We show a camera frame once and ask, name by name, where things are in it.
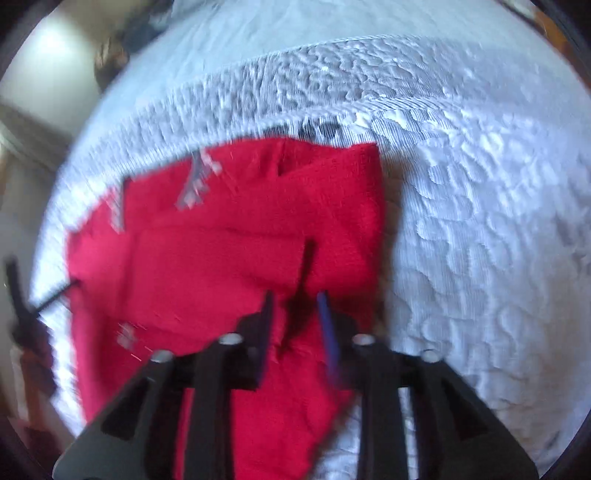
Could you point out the grey white quilted bedspread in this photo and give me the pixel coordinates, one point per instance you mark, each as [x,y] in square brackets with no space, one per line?
[461,207]

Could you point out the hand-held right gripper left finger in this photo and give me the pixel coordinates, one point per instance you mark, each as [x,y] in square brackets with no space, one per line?
[262,341]

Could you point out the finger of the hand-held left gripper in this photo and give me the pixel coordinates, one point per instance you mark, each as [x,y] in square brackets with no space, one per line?
[53,297]

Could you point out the red knit sweater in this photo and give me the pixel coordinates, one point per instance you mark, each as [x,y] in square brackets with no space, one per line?
[207,258]

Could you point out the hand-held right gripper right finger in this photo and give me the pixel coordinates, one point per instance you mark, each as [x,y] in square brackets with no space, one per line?
[328,337]

